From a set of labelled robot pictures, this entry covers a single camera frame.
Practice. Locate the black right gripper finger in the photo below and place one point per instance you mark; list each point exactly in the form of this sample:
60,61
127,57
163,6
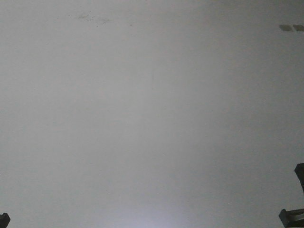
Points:
292,218
299,170

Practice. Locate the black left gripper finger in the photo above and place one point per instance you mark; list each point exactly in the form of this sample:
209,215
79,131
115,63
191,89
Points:
4,220

